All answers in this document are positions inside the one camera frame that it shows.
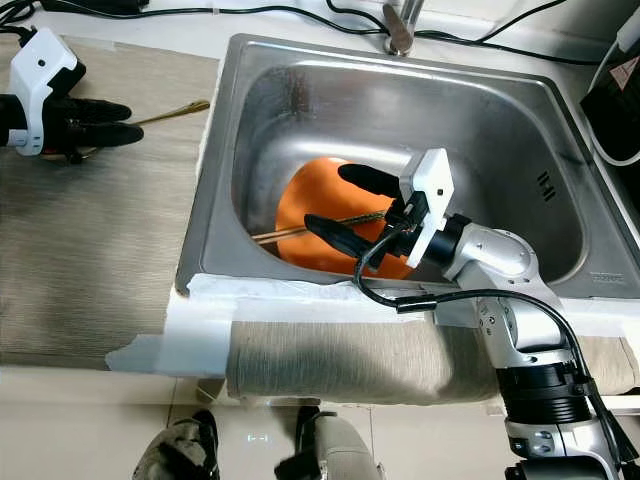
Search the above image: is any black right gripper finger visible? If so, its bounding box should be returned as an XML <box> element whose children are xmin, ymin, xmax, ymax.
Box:
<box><xmin>338</xmin><ymin>163</ymin><xmax>408</xmax><ymax>200</ymax></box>
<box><xmin>303</xmin><ymin>213</ymin><xmax>381</xmax><ymax>264</ymax></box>

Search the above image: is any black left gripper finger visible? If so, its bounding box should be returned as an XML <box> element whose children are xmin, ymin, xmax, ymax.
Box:
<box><xmin>76</xmin><ymin>97</ymin><xmax>133</xmax><ymax>124</ymax></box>
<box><xmin>80</xmin><ymin>122</ymin><xmax>147</xmax><ymax>151</ymax></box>

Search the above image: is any orange plastic plate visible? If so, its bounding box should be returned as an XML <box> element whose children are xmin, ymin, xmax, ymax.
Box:
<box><xmin>275</xmin><ymin>155</ymin><xmax>416</xmax><ymax>279</ymax></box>

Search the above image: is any wooden chopstick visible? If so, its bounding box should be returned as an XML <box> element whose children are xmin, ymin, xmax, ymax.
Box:
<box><xmin>253</xmin><ymin>208</ymin><xmax>391</xmax><ymax>246</ymax></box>
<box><xmin>130</xmin><ymin>100</ymin><xmax>211</xmax><ymax>128</ymax></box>

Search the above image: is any black power adapter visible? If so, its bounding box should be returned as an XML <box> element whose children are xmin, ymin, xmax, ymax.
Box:
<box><xmin>40</xmin><ymin>0</ymin><xmax>141</xmax><ymax>13</ymax></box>

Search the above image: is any beige hanging cloth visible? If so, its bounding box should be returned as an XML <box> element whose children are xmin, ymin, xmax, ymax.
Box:
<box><xmin>225</xmin><ymin>320</ymin><xmax>640</xmax><ymax>406</ymax></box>

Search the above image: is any stainless steel sink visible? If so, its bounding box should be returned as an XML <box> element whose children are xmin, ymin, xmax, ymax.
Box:
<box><xmin>175</xmin><ymin>33</ymin><xmax>640</xmax><ymax>301</ymax></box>

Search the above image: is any steel faucet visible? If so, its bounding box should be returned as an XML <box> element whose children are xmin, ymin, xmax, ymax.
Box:
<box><xmin>382</xmin><ymin>0</ymin><xmax>426</xmax><ymax>56</ymax></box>

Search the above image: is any white paper towel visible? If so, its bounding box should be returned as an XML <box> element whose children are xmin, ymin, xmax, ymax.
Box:
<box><xmin>118</xmin><ymin>270</ymin><xmax>391</xmax><ymax>376</ymax></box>

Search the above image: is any grey robot right foot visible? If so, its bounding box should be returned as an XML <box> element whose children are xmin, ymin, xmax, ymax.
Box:
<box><xmin>275</xmin><ymin>410</ymin><xmax>381</xmax><ymax>480</ymax></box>

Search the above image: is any black countertop appliance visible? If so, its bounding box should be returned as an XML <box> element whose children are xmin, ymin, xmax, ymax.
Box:
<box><xmin>580</xmin><ymin>35</ymin><xmax>640</xmax><ymax>166</ymax></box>

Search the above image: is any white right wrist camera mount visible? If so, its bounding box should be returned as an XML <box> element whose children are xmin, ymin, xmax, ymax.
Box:
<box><xmin>400</xmin><ymin>148</ymin><xmax>453</xmax><ymax>269</ymax></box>

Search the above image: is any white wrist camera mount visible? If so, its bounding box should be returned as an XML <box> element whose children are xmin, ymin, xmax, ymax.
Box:
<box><xmin>10</xmin><ymin>27</ymin><xmax>83</xmax><ymax>156</ymax></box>
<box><xmin>400</xmin><ymin>148</ymin><xmax>453</xmax><ymax>269</ymax></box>

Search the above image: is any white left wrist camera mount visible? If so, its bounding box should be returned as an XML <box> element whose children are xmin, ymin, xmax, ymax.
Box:
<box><xmin>10</xmin><ymin>27</ymin><xmax>83</xmax><ymax>156</ymax></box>

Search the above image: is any white cable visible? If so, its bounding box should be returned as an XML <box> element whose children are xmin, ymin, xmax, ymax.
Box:
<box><xmin>588</xmin><ymin>20</ymin><xmax>640</xmax><ymax>166</ymax></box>

